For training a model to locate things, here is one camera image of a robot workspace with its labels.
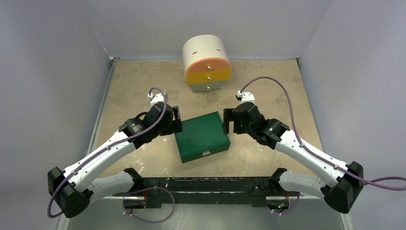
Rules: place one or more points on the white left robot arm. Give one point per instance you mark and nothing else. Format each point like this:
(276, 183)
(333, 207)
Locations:
(72, 189)

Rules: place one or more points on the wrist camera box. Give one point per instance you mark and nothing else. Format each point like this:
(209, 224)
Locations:
(156, 98)
(245, 97)

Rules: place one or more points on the white drawer cabinet orange yellow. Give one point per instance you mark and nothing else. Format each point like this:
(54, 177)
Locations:
(206, 64)

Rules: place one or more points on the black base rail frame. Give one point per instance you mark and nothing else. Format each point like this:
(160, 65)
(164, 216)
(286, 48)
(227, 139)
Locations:
(253, 191)

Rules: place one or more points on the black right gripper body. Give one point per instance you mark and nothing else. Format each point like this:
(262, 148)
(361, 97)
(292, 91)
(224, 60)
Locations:
(231, 120)

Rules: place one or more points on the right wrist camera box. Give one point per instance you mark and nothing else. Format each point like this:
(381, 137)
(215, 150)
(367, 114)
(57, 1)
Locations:
(245, 97)

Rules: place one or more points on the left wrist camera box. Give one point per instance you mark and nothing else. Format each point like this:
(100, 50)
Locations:
(156, 98)

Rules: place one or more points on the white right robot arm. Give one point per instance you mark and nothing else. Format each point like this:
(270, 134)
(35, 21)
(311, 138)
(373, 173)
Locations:
(335, 181)

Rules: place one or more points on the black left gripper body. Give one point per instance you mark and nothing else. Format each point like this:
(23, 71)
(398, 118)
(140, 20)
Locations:
(172, 126)

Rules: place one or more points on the green jewelry box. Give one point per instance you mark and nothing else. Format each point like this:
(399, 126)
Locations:
(201, 136)

